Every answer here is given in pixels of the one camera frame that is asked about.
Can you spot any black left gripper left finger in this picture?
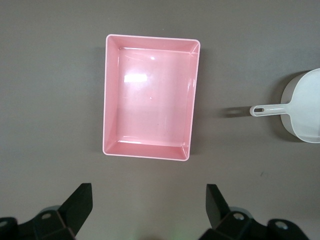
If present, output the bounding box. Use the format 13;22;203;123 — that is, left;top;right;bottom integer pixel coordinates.
0;182;94;240

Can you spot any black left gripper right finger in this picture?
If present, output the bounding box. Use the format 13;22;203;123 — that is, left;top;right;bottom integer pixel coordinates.
199;183;313;240

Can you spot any beige plastic dustpan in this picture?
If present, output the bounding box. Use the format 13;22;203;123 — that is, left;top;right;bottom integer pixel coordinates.
249;67;320;144

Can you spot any pink plastic bin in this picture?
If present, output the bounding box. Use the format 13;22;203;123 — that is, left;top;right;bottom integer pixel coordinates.
101;33;202;163

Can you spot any brown table mat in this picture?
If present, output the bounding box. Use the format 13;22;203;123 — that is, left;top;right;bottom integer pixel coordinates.
0;0;320;240

